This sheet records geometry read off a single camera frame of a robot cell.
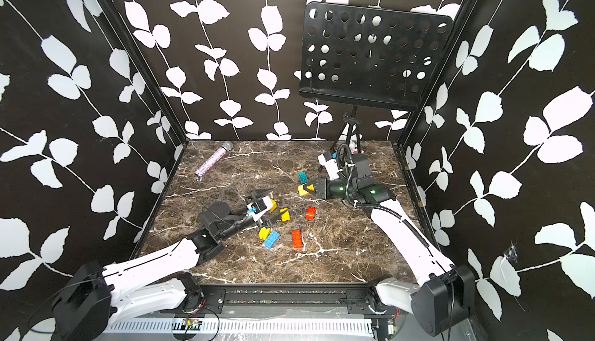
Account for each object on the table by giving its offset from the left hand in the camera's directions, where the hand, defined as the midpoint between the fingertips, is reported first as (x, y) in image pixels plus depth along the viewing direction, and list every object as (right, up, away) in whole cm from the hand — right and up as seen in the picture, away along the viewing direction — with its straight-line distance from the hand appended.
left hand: (280, 195), depth 71 cm
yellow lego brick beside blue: (-8, -17, +15) cm, 24 cm away
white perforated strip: (-11, -40, -1) cm, 42 cm away
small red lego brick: (+10, -11, +23) cm, 27 cm away
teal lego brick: (+7, +3, +33) cm, 34 cm away
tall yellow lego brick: (+7, +1, +1) cm, 7 cm away
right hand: (+8, +3, +1) cm, 9 cm away
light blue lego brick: (-4, -18, +15) cm, 24 cm away
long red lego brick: (+5, -19, +15) cm, 25 cm away
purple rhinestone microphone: (-37, +11, +39) cm, 55 cm away
